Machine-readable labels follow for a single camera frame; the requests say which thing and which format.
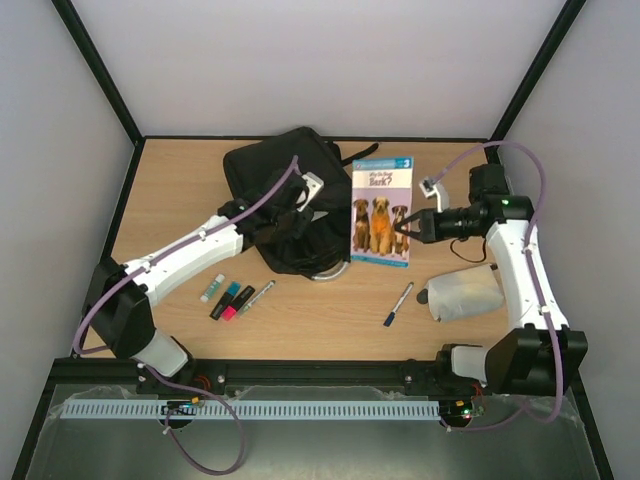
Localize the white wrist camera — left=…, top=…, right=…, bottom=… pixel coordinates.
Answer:
left=419, top=177, right=450, bottom=213
left=296, top=172, right=324, bottom=212

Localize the blue highlighter marker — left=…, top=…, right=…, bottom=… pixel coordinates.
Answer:
left=217, top=282, right=241, bottom=310

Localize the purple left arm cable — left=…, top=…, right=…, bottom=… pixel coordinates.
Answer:
left=73, top=154, right=301, bottom=475

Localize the black marker pen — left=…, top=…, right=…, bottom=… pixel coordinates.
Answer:
left=209, top=285, right=255, bottom=320

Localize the grey-green notebook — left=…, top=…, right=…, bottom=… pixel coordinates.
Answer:
left=311, top=261, right=350, bottom=282

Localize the blue capped white pen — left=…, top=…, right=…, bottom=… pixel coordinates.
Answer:
left=383, top=282, right=414, bottom=327

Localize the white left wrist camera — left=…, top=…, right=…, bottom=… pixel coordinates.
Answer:
left=296, top=172, right=324, bottom=212

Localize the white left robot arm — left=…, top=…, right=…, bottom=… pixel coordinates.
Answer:
left=72, top=168, right=324, bottom=378

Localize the grey white pen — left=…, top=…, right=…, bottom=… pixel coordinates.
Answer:
left=238, top=280, right=276, bottom=316

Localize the white green glue stick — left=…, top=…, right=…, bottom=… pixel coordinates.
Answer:
left=200, top=274, right=225, bottom=303

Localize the light blue slotted cable duct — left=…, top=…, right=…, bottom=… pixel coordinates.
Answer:
left=60, top=399, right=440, bottom=421

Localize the black student backpack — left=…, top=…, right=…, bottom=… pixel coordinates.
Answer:
left=218, top=127, right=379, bottom=280

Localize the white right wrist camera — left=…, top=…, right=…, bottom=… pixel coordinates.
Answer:
left=419, top=177, right=450, bottom=213

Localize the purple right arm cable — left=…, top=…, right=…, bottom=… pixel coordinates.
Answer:
left=424, top=141, right=569, bottom=434

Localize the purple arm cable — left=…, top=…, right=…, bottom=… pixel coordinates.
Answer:
left=73, top=154, right=301, bottom=475
left=424, top=141, right=569, bottom=434

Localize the dog picture book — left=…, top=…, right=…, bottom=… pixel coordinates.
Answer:
left=350, top=157, right=414, bottom=268

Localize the pink highlighter marker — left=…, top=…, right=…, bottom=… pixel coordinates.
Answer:
left=221, top=305, right=237, bottom=321

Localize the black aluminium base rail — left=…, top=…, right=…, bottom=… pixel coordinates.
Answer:
left=47, top=358, right=487, bottom=398

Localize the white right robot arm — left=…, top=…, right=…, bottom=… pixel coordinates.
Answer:
left=396, top=164, right=588, bottom=396

